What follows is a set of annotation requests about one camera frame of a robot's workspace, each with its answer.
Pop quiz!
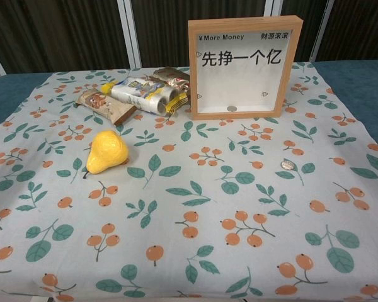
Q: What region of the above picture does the floral tablecloth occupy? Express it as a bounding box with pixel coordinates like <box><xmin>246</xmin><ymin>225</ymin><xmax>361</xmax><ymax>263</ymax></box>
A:
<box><xmin>0</xmin><ymin>61</ymin><xmax>378</xmax><ymax>302</ymax></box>

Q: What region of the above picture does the yellow snack packet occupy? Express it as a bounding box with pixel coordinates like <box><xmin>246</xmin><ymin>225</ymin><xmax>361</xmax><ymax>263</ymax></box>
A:
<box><xmin>100</xmin><ymin>80</ymin><xmax>189</xmax><ymax>116</ymax></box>

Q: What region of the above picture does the gold foil snack packet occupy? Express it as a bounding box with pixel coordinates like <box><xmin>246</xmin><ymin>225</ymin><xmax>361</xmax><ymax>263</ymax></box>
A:
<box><xmin>152</xmin><ymin>67</ymin><xmax>192</xmax><ymax>95</ymax></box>

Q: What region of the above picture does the white plastic bag roll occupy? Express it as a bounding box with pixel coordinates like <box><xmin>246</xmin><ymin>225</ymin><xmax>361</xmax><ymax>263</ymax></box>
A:
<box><xmin>110</xmin><ymin>76</ymin><xmax>180</xmax><ymax>116</ymax></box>

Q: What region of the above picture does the yellow pear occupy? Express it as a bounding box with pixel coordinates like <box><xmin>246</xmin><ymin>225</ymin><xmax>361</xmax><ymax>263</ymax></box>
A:
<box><xmin>83</xmin><ymin>130</ymin><xmax>130</xmax><ymax>180</ymax></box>

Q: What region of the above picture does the brown snack packet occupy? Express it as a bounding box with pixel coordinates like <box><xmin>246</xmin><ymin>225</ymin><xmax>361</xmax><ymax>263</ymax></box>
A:
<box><xmin>74</xmin><ymin>89</ymin><xmax>138</xmax><ymax>126</ymax></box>

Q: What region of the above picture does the wooden frame money box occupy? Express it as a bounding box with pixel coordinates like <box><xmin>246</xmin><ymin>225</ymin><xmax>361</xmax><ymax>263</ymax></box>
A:
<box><xmin>188</xmin><ymin>17</ymin><xmax>304</xmax><ymax>121</ymax></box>

